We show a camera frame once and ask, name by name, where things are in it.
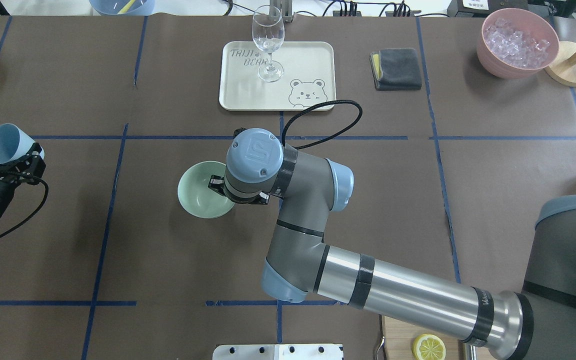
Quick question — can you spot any blue bowl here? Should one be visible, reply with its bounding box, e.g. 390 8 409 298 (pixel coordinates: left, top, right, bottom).
89 0 157 16

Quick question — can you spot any mint green bowl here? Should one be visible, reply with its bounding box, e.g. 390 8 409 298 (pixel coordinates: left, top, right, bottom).
177 161 234 219

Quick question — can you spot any light blue cup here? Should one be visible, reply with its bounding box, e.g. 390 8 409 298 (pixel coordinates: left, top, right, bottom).
0 123 36 165

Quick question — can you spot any half lemon slice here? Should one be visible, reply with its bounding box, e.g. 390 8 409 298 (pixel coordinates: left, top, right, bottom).
411 333 447 360

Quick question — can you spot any clear wine glass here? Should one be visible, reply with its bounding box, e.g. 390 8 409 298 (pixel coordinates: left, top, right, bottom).
251 5 285 83

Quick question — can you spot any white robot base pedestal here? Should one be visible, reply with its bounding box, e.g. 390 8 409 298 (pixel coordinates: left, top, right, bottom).
212 343 345 360

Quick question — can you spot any cream bear tray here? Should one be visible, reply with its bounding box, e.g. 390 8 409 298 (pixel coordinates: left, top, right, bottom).
218 41 337 112

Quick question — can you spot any wooden cutting board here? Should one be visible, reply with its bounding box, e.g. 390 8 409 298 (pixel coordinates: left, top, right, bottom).
373 316 494 360

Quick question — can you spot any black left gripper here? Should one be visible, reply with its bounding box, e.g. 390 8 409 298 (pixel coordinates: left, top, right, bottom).
0 142 46 217

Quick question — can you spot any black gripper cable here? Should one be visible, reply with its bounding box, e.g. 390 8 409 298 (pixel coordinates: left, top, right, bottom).
280 99 363 151

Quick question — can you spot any pink bowl with ice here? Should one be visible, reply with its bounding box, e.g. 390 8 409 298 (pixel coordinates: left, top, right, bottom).
477 7 560 79

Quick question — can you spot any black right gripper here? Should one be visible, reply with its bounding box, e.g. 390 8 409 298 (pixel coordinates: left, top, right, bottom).
208 175 270 205

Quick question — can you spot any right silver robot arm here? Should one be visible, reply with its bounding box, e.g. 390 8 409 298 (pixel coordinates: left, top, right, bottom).
208 128 576 360

